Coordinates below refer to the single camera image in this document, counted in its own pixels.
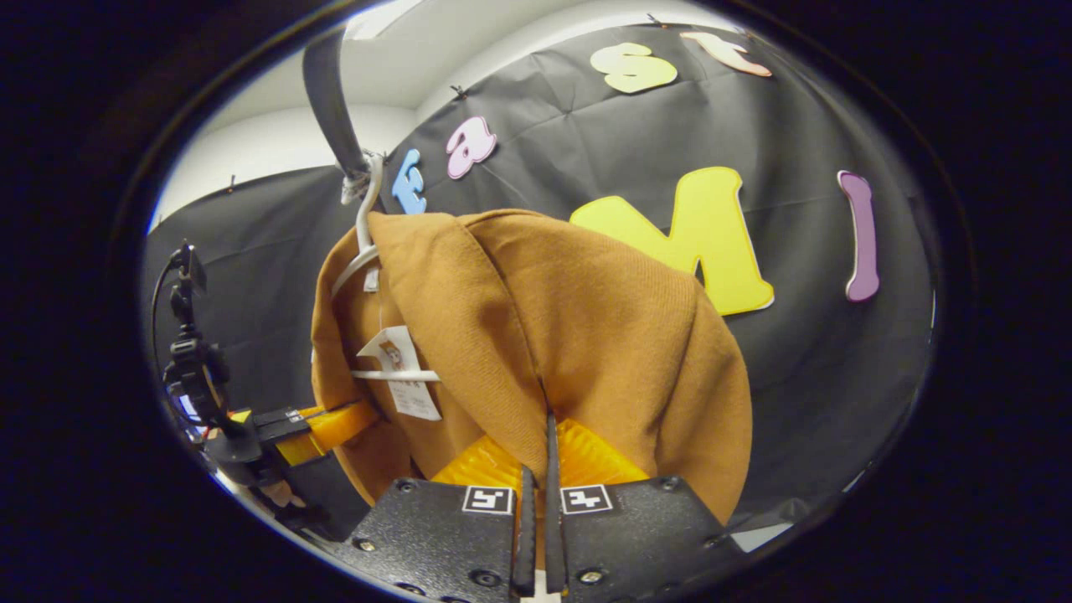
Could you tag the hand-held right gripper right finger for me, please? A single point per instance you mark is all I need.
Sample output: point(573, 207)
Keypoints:
point(554, 536)

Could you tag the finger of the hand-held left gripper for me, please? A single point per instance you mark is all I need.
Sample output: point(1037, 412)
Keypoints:
point(343, 427)

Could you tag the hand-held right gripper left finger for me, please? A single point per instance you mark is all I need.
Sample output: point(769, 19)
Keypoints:
point(526, 536)

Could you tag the brown shirt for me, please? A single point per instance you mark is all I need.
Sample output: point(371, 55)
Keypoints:
point(586, 335)

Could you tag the white clothes hanger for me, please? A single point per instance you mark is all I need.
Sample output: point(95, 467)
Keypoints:
point(366, 218)

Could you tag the black clothes rack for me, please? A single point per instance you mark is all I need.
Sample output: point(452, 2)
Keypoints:
point(335, 109)

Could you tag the black backdrop cloth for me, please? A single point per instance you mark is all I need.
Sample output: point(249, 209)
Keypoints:
point(821, 377)

